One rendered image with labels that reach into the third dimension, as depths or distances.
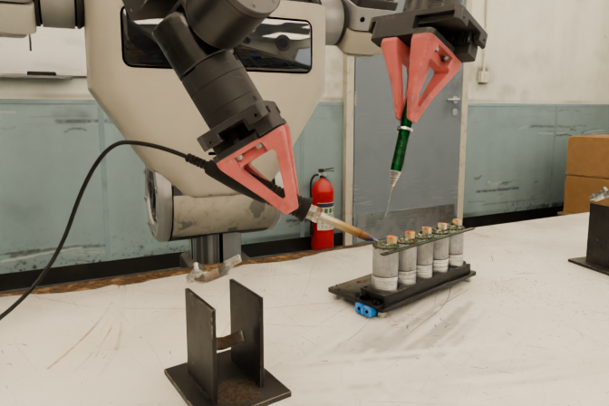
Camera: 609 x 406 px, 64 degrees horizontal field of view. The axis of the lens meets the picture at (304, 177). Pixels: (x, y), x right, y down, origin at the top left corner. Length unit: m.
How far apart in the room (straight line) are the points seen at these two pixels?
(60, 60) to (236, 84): 2.49
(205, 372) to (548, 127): 4.50
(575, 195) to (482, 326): 3.89
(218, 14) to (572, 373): 0.37
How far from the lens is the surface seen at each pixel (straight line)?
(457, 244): 0.55
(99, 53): 0.76
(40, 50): 2.91
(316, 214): 0.46
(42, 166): 2.94
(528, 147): 4.56
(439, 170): 3.84
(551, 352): 0.45
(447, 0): 0.51
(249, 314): 0.34
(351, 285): 0.51
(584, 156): 4.28
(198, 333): 0.34
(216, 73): 0.44
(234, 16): 0.40
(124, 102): 0.75
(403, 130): 0.49
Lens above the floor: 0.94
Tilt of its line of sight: 8 degrees down
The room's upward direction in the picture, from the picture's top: straight up
